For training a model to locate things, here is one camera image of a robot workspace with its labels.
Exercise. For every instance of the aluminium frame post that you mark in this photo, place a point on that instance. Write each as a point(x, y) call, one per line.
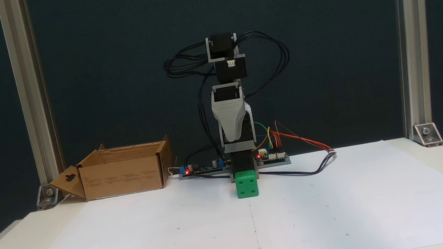
point(28, 83)
point(411, 26)

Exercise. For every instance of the open cardboard box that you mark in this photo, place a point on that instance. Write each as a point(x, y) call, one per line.
point(124, 176)

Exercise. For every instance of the metal corner bracket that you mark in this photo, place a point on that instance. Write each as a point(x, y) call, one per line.
point(427, 134)
point(48, 195)

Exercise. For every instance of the circuit board with white connectors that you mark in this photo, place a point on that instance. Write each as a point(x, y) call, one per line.
point(273, 156)

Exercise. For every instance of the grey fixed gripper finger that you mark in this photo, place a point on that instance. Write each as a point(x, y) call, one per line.
point(231, 118)

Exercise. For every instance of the green dice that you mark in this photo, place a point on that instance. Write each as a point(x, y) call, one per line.
point(247, 186)

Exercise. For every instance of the circuit board with blue terminals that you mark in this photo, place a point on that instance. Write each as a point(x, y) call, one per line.
point(206, 167)

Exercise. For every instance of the grey board mounting plate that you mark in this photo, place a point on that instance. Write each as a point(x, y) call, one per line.
point(280, 162)

